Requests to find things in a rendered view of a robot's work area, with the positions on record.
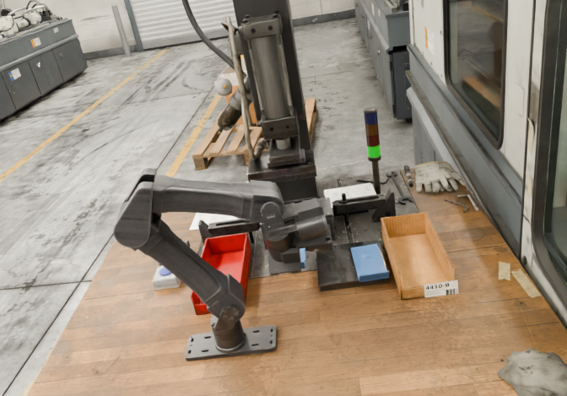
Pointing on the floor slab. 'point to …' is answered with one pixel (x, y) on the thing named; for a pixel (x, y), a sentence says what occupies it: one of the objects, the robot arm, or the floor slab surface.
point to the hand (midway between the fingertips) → (288, 265)
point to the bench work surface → (310, 327)
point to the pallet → (240, 139)
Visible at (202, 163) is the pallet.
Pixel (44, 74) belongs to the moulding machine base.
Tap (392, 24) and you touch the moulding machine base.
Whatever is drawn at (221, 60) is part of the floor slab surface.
